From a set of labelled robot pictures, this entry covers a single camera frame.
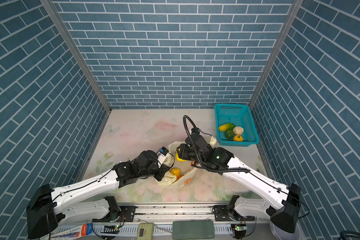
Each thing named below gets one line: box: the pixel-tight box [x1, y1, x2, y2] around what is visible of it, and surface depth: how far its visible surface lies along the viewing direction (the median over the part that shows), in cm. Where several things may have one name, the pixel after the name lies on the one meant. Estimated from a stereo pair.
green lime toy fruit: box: [225, 129, 234, 139], surface depth 103 cm
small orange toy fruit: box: [233, 134, 244, 142], surface depth 100 cm
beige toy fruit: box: [233, 126, 244, 135], surface depth 104 cm
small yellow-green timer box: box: [137, 223, 154, 240], surface depth 69 cm
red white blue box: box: [50, 222, 93, 240], surface depth 69 cm
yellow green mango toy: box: [218, 123, 235, 132], surface depth 107 cm
